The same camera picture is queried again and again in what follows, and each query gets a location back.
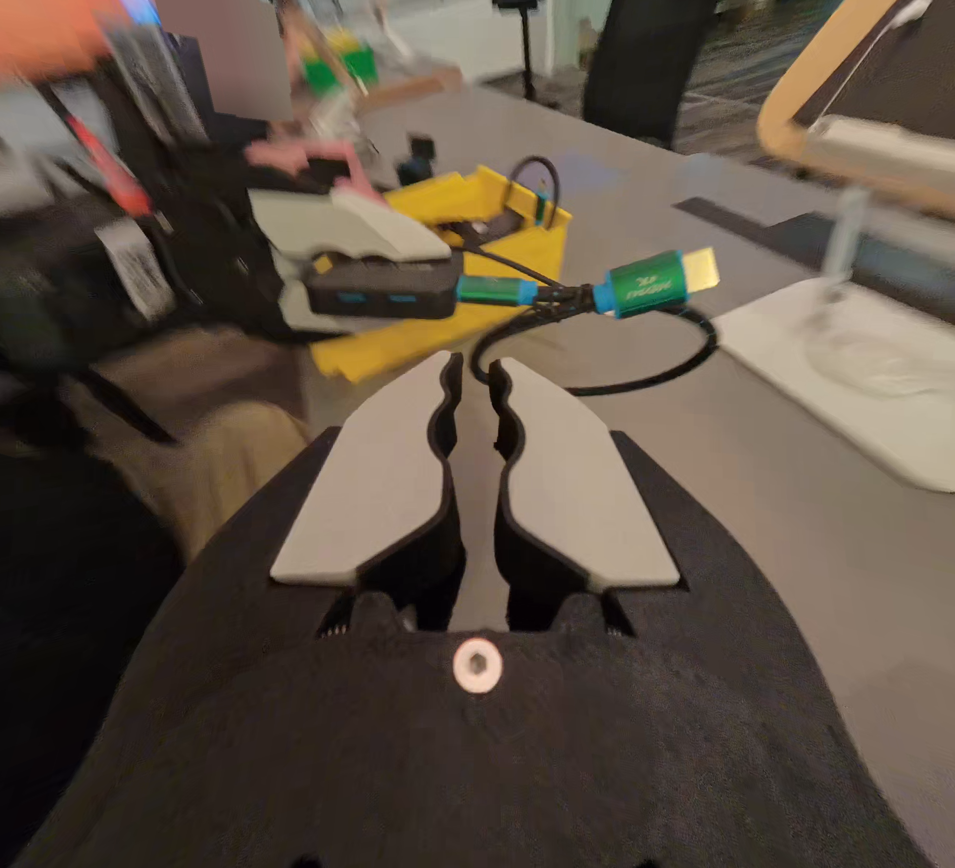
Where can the person's beige trousers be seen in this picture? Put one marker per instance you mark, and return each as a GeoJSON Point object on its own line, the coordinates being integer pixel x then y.
{"type": "Point", "coordinates": [224, 450]}

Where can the black rounded switch box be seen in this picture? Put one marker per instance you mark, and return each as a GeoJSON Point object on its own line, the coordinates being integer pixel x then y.
{"type": "Point", "coordinates": [418, 283]}

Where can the green and yellow box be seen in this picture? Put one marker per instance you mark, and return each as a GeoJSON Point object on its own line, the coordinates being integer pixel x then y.
{"type": "Point", "coordinates": [351, 66]}

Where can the black and blue dock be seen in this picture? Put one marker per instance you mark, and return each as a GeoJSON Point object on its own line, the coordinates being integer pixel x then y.
{"type": "Point", "coordinates": [418, 163]}

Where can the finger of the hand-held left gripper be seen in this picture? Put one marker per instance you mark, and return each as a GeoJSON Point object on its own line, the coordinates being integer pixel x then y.
{"type": "Point", "coordinates": [295, 305]}
{"type": "Point", "coordinates": [343, 223]}

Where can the yellow plastic bin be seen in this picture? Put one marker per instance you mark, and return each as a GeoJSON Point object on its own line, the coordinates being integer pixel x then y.
{"type": "Point", "coordinates": [403, 350]}

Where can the person's black upper garment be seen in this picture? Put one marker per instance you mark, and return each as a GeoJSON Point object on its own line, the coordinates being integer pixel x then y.
{"type": "Point", "coordinates": [60, 584]}

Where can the person's left hand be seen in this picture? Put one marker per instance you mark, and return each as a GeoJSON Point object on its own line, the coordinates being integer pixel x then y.
{"type": "Point", "coordinates": [298, 156]}

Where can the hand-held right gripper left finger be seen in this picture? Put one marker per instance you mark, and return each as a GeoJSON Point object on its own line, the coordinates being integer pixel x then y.
{"type": "Point", "coordinates": [365, 495]}

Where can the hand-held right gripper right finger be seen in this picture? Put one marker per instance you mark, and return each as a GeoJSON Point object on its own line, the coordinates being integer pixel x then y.
{"type": "Point", "coordinates": [589, 502]}

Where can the dark desk divider wooden edge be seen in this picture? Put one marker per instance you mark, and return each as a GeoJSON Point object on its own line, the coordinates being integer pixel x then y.
{"type": "Point", "coordinates": [895, 48]}

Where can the white divider bracket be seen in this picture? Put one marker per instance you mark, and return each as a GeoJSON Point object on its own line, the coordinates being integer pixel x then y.
{"type": "Point", "coordinates": [880, 145]}

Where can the black office chair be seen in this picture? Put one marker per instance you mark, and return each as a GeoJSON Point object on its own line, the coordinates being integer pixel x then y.
{"type": "Point", "coordinates": [656, 25]}

